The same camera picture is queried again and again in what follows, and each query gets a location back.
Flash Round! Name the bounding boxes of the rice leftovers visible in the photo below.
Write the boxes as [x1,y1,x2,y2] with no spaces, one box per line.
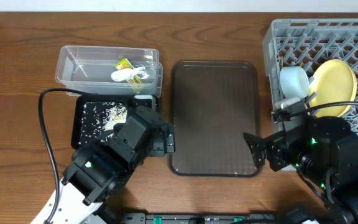
[79,102,127,145]

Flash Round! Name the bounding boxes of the blue bowl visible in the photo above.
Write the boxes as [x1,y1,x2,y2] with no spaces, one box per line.
[279,66,310,99]

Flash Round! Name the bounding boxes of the white wrapper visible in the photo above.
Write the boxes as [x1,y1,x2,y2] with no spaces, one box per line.
[111,67,149,82]

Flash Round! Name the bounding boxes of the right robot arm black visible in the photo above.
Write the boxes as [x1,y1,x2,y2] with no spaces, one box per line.
[243,98,358,223]

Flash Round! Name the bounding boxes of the black tray bin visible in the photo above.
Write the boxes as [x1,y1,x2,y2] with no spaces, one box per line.
[71,95,159,149]

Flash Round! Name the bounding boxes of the orange green snack wrapper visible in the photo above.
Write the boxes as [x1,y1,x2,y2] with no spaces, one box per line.
[115,58,142,83]

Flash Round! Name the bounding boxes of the clear plastic bin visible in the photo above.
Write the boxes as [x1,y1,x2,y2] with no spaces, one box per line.
[55,45,163,97]

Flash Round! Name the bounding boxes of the brown serving tray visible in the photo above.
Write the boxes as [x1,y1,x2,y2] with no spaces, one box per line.
[168,61,261,178]

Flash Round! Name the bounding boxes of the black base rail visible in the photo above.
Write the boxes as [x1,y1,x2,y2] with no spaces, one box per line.
[116,207,323,224]

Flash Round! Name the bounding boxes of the yellow plate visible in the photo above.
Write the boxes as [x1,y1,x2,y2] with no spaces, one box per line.
[308,59,357,107]

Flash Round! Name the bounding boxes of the grey dishwasher rack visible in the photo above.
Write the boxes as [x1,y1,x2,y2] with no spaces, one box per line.
[262,18,358,171]

